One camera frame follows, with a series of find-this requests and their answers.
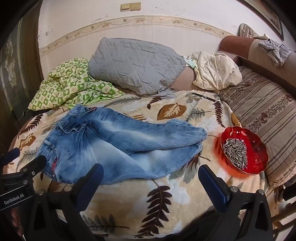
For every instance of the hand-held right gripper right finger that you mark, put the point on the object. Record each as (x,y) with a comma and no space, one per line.
(211,185)

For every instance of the green patterned blanket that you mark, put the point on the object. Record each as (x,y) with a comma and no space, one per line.
(69,85)

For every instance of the person's left hand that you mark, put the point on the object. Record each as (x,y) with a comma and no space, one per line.
(17,220)

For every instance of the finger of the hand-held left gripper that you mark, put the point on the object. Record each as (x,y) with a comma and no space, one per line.
(10,154)
(34,165)

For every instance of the brown bolster cushion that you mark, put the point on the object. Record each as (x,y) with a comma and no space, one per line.
(182,81)

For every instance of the small striped cushion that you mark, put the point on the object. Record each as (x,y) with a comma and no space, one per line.
(246,30)

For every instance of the blue denim pants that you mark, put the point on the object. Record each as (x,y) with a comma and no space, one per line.
(104,143)

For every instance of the beige wall switch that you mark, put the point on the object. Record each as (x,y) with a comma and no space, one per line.
(135,6)
(125,7)

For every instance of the grey crumpled cloth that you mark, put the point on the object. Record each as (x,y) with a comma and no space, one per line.
(276,52)

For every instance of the dark pen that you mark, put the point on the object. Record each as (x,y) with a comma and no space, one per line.
(203,96)

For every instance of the grey quilted pillow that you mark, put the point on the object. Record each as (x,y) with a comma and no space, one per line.
(134,62)

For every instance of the leaf-print fleece blanket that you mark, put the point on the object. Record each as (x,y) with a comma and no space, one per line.
(161,208)

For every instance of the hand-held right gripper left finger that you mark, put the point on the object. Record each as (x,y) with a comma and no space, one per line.
(93,180)

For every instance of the dark glazed door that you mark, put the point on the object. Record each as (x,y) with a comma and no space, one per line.
(20,69)

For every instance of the wooden furniture frame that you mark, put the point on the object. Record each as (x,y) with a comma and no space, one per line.
(286,216)

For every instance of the turquoise and white cloth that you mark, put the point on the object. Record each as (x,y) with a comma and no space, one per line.
(190,63)

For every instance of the cream quilted cloth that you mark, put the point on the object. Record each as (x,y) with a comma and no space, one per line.
(215,69)

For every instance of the striped floral sofa cushion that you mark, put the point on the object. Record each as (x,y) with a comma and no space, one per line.
(266,104)

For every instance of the pile of sunflower seeds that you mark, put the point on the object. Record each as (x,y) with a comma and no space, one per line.
(235,150)

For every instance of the red glass bowl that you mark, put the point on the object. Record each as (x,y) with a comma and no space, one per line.
(256,148)

